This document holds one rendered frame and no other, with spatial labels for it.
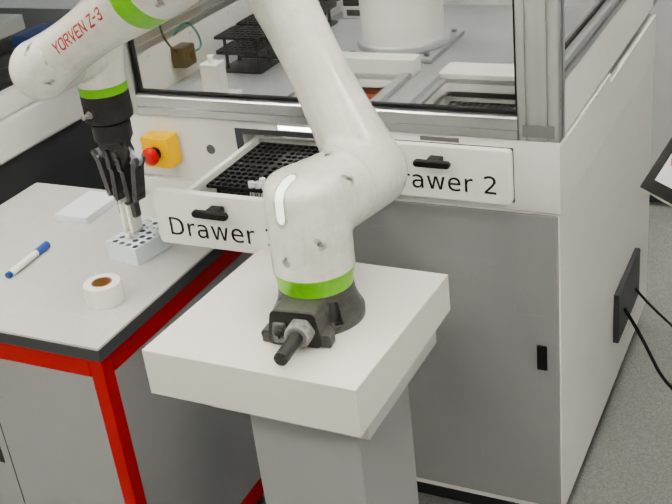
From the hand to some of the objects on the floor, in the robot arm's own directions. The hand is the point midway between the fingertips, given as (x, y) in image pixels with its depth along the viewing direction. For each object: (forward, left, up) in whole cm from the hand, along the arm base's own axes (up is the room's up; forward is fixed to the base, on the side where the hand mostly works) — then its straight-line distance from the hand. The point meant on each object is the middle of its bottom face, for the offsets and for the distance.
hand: (130, 215), depth 209 cm
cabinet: (+73, -37, -81) cm, 116 cm away
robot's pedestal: (-26, -52, -85) cm, 103 cm away
